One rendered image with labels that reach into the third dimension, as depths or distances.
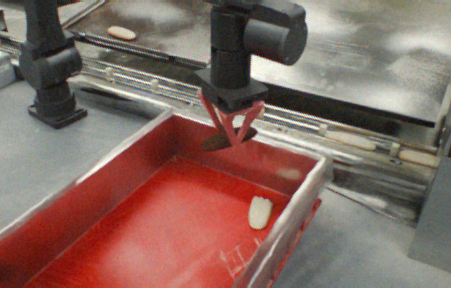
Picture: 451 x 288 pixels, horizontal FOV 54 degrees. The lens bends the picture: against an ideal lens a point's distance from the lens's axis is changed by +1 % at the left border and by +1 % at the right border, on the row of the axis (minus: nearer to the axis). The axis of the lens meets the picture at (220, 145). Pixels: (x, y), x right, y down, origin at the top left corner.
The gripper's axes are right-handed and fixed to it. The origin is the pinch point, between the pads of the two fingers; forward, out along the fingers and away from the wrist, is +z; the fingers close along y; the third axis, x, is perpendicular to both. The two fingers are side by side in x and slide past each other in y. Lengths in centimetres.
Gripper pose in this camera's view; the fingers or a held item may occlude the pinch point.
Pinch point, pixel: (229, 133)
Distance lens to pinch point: 68.0
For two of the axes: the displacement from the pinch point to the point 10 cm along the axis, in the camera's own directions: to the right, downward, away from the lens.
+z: -0.1, 8.2, 5.8
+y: -5.1, -5.0, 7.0
